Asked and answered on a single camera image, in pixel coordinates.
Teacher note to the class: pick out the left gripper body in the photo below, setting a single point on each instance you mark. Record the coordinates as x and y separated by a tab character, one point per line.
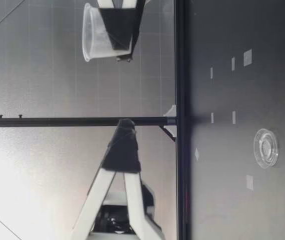
111	220

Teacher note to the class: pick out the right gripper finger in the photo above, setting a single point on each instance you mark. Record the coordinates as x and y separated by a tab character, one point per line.
118	25
135	42

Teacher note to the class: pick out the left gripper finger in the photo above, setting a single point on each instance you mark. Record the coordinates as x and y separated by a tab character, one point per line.
148	202
122	150

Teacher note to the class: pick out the clear plastic cup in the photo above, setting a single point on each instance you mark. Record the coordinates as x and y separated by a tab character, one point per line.
95	35

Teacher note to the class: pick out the clear plastic lid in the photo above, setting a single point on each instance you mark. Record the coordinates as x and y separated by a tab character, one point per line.
266	150

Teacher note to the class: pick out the white frame corner bracket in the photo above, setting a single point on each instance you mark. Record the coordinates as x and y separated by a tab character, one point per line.
171	111
170	131

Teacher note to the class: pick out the black frame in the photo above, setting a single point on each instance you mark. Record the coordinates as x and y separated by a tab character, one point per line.
182	75

